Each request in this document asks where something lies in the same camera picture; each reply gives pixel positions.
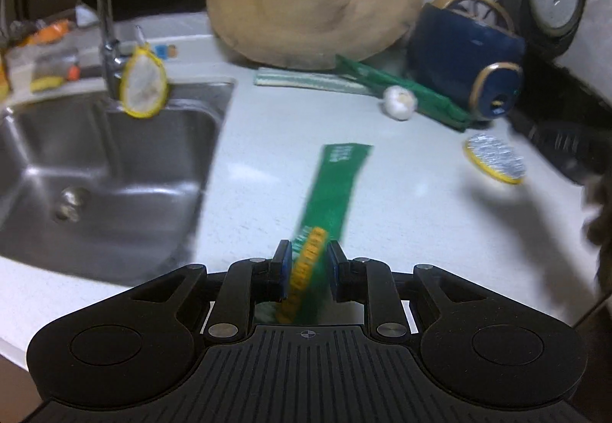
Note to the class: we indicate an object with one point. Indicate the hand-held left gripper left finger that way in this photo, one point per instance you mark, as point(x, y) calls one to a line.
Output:
point(283, 270)

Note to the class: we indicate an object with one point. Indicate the chrome faucet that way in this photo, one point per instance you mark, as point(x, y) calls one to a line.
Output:
point(106, 21)

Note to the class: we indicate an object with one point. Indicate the yellow sponge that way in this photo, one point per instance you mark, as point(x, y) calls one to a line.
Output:
point(48, 83)

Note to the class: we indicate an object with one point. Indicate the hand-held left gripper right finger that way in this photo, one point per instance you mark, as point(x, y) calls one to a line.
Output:
point(334, 272)

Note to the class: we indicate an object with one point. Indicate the garlic bulb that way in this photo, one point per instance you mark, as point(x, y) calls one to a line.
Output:
point(399, 102)

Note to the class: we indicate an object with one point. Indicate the stainless steel sink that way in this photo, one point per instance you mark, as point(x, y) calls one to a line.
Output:
point(95, 155)

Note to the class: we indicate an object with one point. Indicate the orange flat packet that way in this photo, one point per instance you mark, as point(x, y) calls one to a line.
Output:
point(50, 33)

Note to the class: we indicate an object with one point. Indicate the long green packet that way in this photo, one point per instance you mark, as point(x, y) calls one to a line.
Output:
point(430, 100)

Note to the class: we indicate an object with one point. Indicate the yellow-rimmed mesh scrubber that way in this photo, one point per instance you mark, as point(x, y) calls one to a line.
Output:
point(143, 83)
point(495, 157)

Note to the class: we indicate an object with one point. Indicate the small blue packet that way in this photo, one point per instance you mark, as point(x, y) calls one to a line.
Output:
point(166, 51)

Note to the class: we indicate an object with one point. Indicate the green striped cloth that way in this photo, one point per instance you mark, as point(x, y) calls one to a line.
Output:
point(306, 81)

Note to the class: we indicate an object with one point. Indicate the blue round appliance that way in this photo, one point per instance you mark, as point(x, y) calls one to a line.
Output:
point(454, 55)

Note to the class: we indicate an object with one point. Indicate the green and yellow wrapper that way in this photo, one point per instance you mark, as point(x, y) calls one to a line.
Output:
point(334, 193)

